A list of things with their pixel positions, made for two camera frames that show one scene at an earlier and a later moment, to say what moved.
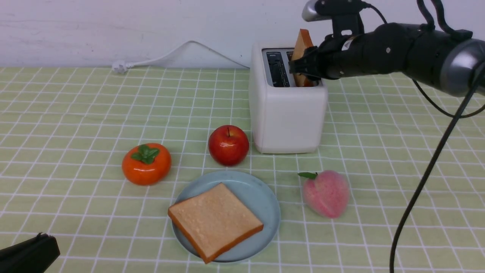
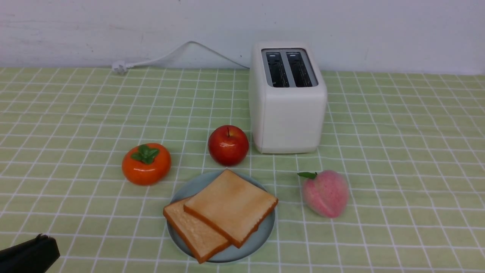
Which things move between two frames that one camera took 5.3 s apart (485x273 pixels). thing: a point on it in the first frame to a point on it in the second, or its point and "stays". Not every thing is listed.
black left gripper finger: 36,254 stays
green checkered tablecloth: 94,158 stays
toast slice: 304,40 to 233,206
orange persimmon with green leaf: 147,164 stays
